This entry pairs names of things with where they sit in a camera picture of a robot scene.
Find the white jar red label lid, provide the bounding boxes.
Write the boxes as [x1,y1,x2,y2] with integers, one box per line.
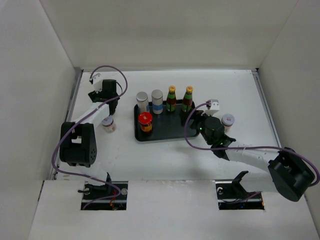
[101,115,116,133]

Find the silver lid white jar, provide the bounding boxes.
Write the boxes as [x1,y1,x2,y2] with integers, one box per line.
[136,91,150,113]

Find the yellow cap sauce bottle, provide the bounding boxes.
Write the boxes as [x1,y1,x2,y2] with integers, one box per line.
[181,85,193,113]
[166,85,177,113]

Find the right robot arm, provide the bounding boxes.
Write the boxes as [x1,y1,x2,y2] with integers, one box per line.
[182,109,320,202]

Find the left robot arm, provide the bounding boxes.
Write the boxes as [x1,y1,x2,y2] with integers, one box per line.
[59,79,120,168]

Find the right white jar red label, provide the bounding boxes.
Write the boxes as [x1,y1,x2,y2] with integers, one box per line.
[221,113,235,133]

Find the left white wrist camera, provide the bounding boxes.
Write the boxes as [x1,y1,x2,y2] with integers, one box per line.
[89,73,103,93]

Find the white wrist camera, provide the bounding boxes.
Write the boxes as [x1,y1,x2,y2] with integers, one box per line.
[201,99,220,117]
[89,73,103,93]

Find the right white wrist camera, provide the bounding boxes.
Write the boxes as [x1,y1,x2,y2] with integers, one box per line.
[201,99,220,117]

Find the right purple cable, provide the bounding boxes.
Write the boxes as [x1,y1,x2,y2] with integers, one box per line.
[184,101,320,187]

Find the purple cable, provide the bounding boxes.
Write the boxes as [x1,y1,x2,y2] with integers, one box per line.
[51,65,130,210]
[184,101,320,187]

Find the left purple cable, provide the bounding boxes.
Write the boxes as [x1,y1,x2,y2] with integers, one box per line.
[51,65,130,210]

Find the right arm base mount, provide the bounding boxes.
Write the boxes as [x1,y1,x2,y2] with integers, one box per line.
[215,171,265,211]

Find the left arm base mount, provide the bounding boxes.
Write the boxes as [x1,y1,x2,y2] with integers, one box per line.
[77,181,129,211]

